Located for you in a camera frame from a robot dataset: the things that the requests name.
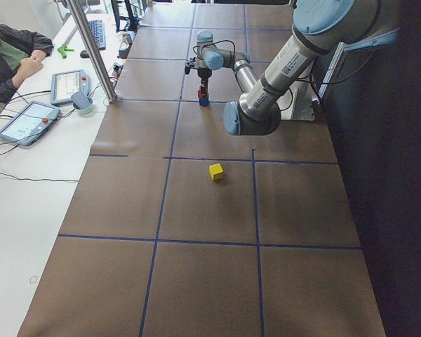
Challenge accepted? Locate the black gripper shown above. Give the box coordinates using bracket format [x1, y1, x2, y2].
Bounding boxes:
[185, 57, 211, 98]

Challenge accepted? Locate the blue cube block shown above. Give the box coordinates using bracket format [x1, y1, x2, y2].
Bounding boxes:
[199, 98, 209, 107]

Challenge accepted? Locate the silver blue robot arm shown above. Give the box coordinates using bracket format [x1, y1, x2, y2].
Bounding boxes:
[185, 1, 401, 136]

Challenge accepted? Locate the black box on desk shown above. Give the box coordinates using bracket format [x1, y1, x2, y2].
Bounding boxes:
[119, 31, 136, 59]

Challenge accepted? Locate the orange black connector block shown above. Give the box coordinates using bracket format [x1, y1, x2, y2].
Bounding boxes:
[112, 63, 123, 79]

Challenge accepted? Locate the yellow cube block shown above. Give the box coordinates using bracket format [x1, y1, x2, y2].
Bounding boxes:
[208, 163, 224, 181]

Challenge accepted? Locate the silver metal cup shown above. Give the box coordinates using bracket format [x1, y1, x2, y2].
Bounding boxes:
[122, 33, 132, 45]

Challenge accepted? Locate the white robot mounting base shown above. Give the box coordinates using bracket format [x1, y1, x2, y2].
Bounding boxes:
[277, 81, 315, 121]

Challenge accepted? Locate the black keyboard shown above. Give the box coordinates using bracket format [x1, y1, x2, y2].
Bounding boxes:
[88, 20, 106, 51]

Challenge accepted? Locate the far teach pendant tablet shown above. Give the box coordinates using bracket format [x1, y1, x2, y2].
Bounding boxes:
[51, 70, 90, 106]

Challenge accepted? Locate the teach pendant tablet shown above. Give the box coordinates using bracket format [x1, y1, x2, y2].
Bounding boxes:
[51, 70, 90, 106]
[0, 101, 60, 146]

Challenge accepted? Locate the green plastic tool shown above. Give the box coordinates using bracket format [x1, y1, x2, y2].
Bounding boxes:
[57, 44, 74, 59]

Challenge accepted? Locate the near teach pendant tablet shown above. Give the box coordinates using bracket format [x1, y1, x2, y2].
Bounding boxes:
[0, 101, 60, 146]

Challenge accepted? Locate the seated person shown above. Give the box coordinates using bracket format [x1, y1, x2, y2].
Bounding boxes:
[0, 24, 54, 103]

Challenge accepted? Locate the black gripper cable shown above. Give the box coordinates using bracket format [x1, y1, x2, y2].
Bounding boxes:
[192, 39, 236, 59]

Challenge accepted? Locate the aluminium frame post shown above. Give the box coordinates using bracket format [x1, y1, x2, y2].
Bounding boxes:
[66, 0, 117, 103]

